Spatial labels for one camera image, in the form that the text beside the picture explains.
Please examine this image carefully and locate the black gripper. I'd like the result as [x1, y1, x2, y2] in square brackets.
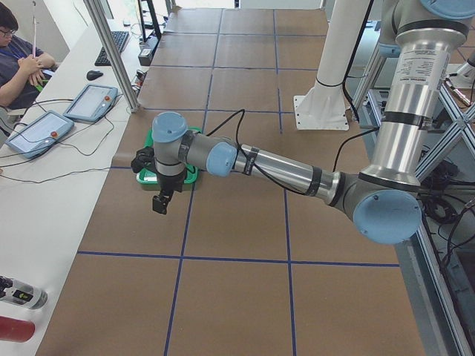
[152, 174, 183, 215]

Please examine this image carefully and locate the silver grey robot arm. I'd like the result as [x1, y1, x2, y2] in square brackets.
[152, 1, 474, 244]

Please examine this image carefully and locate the green plastic tray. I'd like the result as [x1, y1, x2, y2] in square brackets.
[136, 129, 199, 191]

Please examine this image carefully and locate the brown paper table cover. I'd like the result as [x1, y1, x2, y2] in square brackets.
[38, 9, 425, 355]

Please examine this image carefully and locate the far teach pendant tablet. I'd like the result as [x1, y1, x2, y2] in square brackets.
[63, 84, 118, 122]

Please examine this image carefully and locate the teach pendant tablet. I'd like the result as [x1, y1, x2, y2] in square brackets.
[6, 111, 74, 159]
[63, 84, 118, 122]

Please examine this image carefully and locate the near teach pendant tablet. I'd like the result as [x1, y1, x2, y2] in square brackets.
[6, 111, 74, 159]

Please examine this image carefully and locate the black computer mouse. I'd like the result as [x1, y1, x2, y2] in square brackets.
[86, 70, 103, 81]

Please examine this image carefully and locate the black keyboard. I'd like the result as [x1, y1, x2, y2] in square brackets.
[94, 30, 131, 67]

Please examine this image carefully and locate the seated person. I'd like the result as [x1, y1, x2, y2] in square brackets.
[1, 4, 56, 110]

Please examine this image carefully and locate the red cylinder bottle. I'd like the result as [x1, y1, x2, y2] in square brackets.
[0, 316, 36, 343]

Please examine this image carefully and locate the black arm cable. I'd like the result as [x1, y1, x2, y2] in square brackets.
[185, 108, 383, 195]

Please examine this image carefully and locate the black pendant cable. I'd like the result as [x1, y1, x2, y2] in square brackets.
[0, 96, 114, 184]

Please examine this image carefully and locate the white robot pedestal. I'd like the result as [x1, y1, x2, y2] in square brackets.
[294, 0, 372, 131]

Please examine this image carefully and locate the aluminium frame post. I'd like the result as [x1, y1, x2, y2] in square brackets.
[84, 0, 140, 113]

